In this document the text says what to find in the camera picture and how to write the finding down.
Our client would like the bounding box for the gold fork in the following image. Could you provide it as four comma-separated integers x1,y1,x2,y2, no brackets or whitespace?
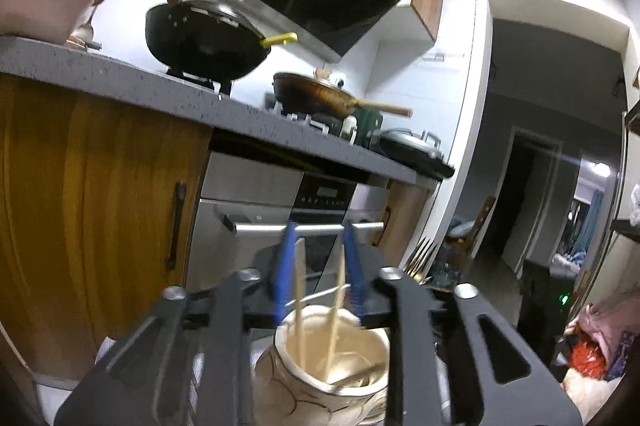
404,237,435,284

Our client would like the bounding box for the wooden chopstick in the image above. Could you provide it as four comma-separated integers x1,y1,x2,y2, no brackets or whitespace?
294,238,306,370
323,247,346,383
333,363,385,387

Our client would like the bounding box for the wooden chair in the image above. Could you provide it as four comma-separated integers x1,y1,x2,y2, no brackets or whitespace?
445,197,497,255

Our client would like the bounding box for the grey striped table cloth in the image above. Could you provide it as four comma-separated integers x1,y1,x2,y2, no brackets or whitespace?
96,335,205,425

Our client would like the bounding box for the cream ceramic double utensil holder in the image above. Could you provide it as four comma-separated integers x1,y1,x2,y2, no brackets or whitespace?
252,305,390,425

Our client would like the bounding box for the black electric griddle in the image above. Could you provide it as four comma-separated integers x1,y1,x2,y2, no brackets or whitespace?
369,128,454,181

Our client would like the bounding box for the green kettle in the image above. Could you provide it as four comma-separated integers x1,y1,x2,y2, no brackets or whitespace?
352,108,383,148

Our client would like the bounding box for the stainless built-in oven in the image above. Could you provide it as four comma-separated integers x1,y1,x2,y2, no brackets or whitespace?
186,152,388,294

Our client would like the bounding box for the brown frying pan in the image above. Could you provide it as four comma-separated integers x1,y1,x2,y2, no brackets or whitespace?
272,72,413,120

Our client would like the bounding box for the black wok with lid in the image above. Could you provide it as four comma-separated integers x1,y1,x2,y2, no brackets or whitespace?
145,0,273,95

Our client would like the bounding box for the black cabinet handle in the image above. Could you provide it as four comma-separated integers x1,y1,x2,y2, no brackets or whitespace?
165,181,186,271

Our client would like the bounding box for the yellow spatula handle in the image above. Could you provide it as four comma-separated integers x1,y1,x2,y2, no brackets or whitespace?
259,32,298,48

